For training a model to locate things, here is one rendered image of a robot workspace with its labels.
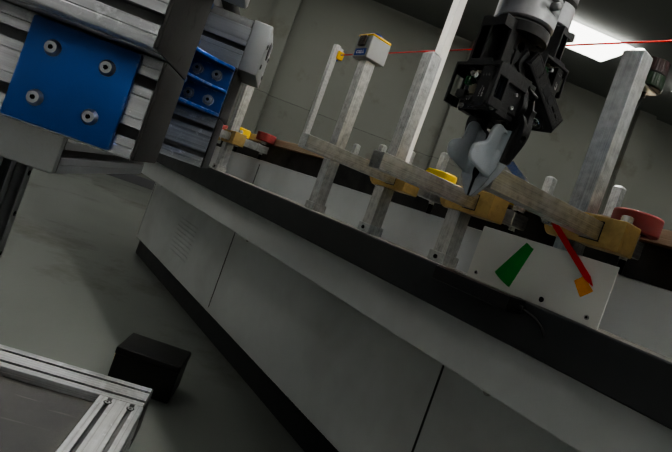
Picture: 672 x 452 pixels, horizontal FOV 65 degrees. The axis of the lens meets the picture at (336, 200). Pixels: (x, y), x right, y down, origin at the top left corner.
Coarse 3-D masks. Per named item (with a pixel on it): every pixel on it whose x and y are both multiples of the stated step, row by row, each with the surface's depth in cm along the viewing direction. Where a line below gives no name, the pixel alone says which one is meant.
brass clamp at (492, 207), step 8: (480, 192) 102; (440, 200) 111; (448, 200) 108; (480, 200) 102; (488, 200) 100; (496, 200) 100; (504, 200) 101; (456, 208) 106; (464, 208) 104; (480, 208) 101; (488, 208) 100; (496, 208) 101; (504, 208) 102; (472, 216) 108; (480, 216) 101; (488, 216) 100; (496, 216) 101
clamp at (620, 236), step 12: (600, 216) 83; (552, 228) 89; (564, 228) 87; (612, 228) 81; (624, 228) 79; (636, 228) 81; (576, 240) 85; (588, 240) 83; (600, 240) 82; (612, 240) 80; (624, 240) 80; (636, 240) 82; (612, 252) 82; (624, 252) 80
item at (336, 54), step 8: (336, 48) 378; (336, 56) 379; (328, 64) 379; (328, 72) 378; (328, 80) 380; (320, 88) 378; (320, 96) 378; (312, 104) 380; (312, 112) 378; (312, 120) 379; (304, 128) 380
